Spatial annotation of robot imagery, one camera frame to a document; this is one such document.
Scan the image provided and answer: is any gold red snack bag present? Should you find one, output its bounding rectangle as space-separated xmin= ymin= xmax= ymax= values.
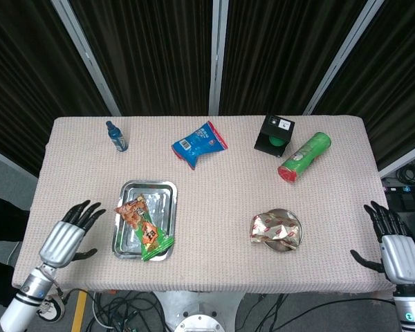
xmin=250 ymin=211 xmax=302 ymax=250

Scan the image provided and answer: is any white partition rail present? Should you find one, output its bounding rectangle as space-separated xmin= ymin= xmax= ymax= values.
xmin=378 ymin=140 xmax=415 ymax=179
xmin=0 ymin=144 xmax=39 ymax=181

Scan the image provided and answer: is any black power strip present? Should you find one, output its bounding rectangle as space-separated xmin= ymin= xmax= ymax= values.
xmin=382 ymin=185 xmax=415 ymax=194

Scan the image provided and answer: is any round steel plate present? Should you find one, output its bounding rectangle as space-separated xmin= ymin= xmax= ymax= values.
xmin=261 ymin=207 xmax=304 ymax=254

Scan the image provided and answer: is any blue spray bottle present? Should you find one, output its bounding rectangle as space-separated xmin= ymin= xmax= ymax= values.
xmin=105 ymin=120 xmax=129 ymax=152

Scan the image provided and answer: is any rectangular steel tray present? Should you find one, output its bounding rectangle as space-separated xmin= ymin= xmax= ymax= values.
xmin=111 ymin=179 xmax=178 ymax=261

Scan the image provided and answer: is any pink woven tablecloth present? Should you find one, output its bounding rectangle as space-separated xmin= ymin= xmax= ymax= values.
xmin=12 ymin=116 xmax=395 ymax=295

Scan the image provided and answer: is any green chips can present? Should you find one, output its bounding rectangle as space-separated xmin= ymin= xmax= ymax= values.
xmin=277 ymin=131 xmax=333 ymax=184

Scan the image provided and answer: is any orange green snack bag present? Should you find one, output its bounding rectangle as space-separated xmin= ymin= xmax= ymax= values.
xmin=114 ymin=193 xmax=176 ymax=262

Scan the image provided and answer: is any black cable bundle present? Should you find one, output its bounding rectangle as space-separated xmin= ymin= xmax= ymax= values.
xmin=396 ymin=155 xmax=415 ymax=187

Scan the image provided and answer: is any black floor cable tangle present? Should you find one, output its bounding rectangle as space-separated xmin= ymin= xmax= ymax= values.
xmin=86 ymin=290 xmax=170 ymax=332

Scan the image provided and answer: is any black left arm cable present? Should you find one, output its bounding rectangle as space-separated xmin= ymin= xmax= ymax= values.
xmin=55 ymin=287 xmax=91 ymax=304

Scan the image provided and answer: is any white partition post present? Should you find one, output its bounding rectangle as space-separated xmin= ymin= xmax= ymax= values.
xmin=208 ymin=0 xmax=229 ymax=116
xmin=50 ymin=0 xmax=122 ymax=117
xmin=302 ymin=0 xmax=385 ymax=116

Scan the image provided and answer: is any white black sneaker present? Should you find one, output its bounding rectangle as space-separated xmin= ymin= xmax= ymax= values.
xmin=37 ymin=296 xmax=65 ymax=320

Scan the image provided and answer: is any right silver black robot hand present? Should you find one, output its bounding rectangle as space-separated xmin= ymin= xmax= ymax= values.
xmin=349 ymin=201 xmax=415 ymax=285

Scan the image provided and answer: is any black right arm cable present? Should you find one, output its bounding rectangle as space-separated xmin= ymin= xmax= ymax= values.
xmin=255 ymin=294 xmax=398 ymax=332

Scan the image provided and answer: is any black open box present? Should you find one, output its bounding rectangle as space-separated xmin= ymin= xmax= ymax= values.
xmin=253 ymin=114 xmax=295 ymax=158

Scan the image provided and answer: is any dark pleated curtain panel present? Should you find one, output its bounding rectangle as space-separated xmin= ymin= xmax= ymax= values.
xmin=314 ymin=0 xmax=415 ymax=170
xmin=68 ymin=0 xmax=215 ymax=116
xmin=219 ymin=0 xmax=367 ymax=116
xmin=0 ymin=0 xmax=113 ymax=176

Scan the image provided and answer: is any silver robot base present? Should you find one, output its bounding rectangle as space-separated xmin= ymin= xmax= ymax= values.
xmin=151 ymin=290 xmax=246 ymax=332

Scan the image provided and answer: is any person in dark clothes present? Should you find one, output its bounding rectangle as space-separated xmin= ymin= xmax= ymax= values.
xmin=0 ymin=179 xmax=31 ymax=307

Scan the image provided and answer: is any white floor cable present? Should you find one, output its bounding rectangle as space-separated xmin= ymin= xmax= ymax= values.
xmin=91 ymin=292 xmax=116 ymax=329

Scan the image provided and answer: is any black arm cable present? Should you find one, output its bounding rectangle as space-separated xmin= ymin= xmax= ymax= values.
xmin=55 ymin=287 xmax=91 ymax=304
xmin=255 ymin=294 xmax=398 ymax=332

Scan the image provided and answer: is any blue snack bag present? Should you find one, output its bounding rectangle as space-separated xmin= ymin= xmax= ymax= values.
xmin=171 ymin=120 xmax=229 ymax=171

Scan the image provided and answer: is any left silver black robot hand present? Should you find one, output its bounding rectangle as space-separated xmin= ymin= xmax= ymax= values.
xmin=38 ymin=199 xmax=107 ymax=270

